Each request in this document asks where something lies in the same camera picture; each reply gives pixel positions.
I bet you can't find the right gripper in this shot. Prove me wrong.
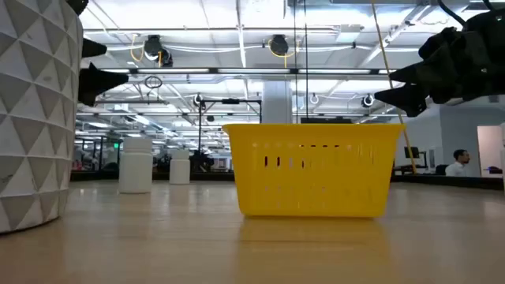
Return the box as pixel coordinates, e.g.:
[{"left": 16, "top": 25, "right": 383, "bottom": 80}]
[{"left": 373, "top": 26, "right": 505, "bottom": 118}]

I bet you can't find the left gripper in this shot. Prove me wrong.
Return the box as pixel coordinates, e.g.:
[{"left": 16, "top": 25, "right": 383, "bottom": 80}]
[{"left": 65, "top": 0, "right": 129, "bottom": 107}]

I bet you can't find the white pill bottle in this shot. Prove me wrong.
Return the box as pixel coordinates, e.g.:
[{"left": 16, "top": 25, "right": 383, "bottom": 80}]
[
  {"left": 169, "top": 148, "right": 191, "bottom": 185},
  {"left": 118, "top": 137, "right": 154, "bottom": 194}
]

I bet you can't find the yellow plastic basket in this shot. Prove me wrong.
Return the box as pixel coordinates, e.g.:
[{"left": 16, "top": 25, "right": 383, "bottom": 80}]
[{"left": 222, "top": 123, "right": 406, "bottom": 219}]

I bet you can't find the yellow pole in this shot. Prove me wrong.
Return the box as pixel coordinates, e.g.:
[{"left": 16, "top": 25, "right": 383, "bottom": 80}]
[{"left": 369, "top": 0, "right": 418, "bottom": 174}]

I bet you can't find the white faceted container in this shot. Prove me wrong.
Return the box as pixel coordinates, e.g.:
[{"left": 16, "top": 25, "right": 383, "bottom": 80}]
[{"left": 0, "top": 0, "right": 84, "bottom": 234}]

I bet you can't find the seated person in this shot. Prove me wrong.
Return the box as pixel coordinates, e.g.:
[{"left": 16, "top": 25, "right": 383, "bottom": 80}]
[{"left": 444, "top": 148, "right": 471, "bottom": 178}]

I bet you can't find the white building pillar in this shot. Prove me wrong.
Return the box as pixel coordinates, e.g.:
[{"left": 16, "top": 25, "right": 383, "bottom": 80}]
[{"left": 262, "top": 80, "right": 294, "bottom": 125}]

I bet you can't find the long ceiling light bar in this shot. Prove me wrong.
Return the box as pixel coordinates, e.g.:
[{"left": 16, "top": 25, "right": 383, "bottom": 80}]
[{"left": 98, "top": 67, "right": 395, "bottom": 76}]

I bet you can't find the black ceiling cable reel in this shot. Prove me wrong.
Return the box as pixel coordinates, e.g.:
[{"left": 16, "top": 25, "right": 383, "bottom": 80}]
[
  {"left": 142, "top": 34, "right": 174, "bottom": 67},
  {"left": 269, "top": 34, "right": 290, "bottom": 56}
]

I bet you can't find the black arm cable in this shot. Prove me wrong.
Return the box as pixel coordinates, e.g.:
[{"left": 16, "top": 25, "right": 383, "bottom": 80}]
[{"left": 436, "top": 0, "right": 467, "bottom": 28}]

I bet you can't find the thin black hanging cable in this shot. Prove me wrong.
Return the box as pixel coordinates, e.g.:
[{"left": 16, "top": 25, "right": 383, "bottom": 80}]
[
  {"left": 303, "top": 0, "right": 309, "bottom": 125},
  {"left": 292, "top": 0, "right": 298, "bottom": 125}
]

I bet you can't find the black metal frame stand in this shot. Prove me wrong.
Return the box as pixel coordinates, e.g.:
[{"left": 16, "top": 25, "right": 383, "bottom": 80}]
[{"left": 196, "top": 98, "right": 263, "bottom": 173}]

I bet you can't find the black table edge rail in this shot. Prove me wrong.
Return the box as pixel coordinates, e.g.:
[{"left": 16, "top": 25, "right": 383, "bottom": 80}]
[{"left": 69, "top": 170, "right": 505, "bottom": 192}]

